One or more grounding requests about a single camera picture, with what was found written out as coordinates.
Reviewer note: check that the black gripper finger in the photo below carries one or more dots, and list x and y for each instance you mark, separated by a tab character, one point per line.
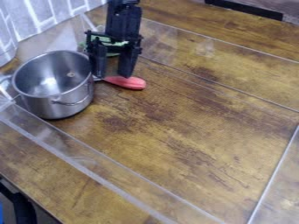
128	54
97	52

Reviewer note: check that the black bar at back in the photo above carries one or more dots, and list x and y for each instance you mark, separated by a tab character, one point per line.
247	9

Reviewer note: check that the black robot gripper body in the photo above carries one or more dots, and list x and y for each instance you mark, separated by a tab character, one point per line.
121	25

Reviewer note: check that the pink handled metal spoon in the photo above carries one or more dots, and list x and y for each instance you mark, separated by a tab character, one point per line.
131	83

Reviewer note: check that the stainless steel pot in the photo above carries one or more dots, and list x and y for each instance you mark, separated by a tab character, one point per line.
55	84

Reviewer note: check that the black table leg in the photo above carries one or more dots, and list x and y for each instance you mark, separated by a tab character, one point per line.
23	207

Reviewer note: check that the green bitter melon toy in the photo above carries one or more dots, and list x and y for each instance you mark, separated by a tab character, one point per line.
81	47

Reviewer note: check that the clear acrylic barrier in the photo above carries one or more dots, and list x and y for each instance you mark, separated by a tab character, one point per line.
199	150

